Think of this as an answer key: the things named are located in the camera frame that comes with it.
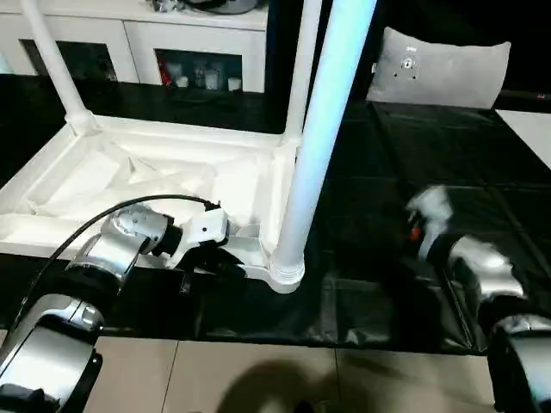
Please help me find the white plastic table top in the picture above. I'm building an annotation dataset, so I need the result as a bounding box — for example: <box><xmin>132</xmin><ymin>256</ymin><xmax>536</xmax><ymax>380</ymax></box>
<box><xmin>0</xmin><ymin>113</ymin><xmax>307</xmax><ymax>297</ymax></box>

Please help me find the white plastic table leg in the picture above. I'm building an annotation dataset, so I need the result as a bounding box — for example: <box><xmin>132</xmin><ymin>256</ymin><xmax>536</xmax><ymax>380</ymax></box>
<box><xmin>281</xmin><ymin>0</ymin><xmax>323</xmax><ymax>148</ymax></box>
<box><xmin>269</xmin><ymin>0</ymin><xmax>381</xmax><ymax>281</ymax></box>
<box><xmin>18</xmin><ymin>0</ymin><xmax>99</xmax><ymax>138</ymax></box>

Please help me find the white flat board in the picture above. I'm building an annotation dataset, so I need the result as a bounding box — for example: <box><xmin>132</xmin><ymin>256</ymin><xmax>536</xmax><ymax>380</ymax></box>
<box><xmin>493</xmin><ymin>108</ymin><xmax>551</xmax><ymax>170</ymax></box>

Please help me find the grey cushion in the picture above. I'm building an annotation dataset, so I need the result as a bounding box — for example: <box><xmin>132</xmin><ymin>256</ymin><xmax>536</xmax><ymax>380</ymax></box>
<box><xmin>364</xmin><ymin>25</ymin><xmax>514</xmax><ymax>109</ymax></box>

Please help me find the black bar with red light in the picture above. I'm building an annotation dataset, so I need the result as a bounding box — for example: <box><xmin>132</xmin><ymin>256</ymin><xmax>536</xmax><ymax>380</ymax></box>
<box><xmin>500</xmin><ymin>89</ymin><xmax>551</xmax><ymax>103</ymax></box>

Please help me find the black cabinet with gold label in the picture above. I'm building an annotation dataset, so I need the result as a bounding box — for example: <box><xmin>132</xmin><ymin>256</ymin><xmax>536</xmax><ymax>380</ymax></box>
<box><xmin>263</xmin><ymin>0</ymin><xmax>389</xmax><ymax>134</ymax></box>

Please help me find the white sideboard cabinet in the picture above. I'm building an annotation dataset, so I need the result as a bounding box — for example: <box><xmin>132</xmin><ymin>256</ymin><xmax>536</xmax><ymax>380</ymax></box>
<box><xmin>0</xmin><ymin>0</ymin><xmax>269</xmax><ymax>95</ymax></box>

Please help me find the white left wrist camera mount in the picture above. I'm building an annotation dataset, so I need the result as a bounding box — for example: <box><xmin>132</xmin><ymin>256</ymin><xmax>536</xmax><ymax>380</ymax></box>
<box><xmin>170</xmin><ymin>207</ymin><xmax>230</xmax><ymax>271</ymax></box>

